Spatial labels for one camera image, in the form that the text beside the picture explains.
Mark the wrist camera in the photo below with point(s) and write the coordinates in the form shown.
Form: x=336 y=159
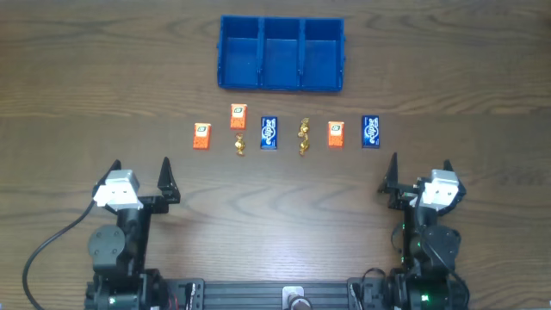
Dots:
x=118 y=189
x=439 y=189

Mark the mounting rail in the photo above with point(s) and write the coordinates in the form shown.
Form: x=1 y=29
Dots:
x=258 y=295

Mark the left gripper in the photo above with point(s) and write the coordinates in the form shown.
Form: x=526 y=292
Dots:
x=152 y=203

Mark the blue tray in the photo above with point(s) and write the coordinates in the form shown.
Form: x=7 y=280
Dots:
x=282 y=64

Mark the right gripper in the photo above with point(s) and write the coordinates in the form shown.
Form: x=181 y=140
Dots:
x=402 y=198

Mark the orange candy box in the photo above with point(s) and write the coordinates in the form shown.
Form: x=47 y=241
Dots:
x=202 y=137
x=336 y=135
x=238 y=117

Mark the blue candy pack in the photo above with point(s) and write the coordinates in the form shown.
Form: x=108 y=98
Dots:
x=269 y=133
x=370 y=132

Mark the gold candy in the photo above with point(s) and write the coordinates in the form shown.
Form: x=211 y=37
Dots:
x=239 y=144
x=304 y=146
x=304 y=127

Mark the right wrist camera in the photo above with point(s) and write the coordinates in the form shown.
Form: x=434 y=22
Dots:
x=439 y=189

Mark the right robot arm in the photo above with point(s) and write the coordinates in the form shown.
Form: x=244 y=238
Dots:
x=439 y=247

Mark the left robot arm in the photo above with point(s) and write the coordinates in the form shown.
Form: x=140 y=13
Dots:
x=107 y=246

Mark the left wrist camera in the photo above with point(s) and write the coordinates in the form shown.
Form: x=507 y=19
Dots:
x=118 y=189

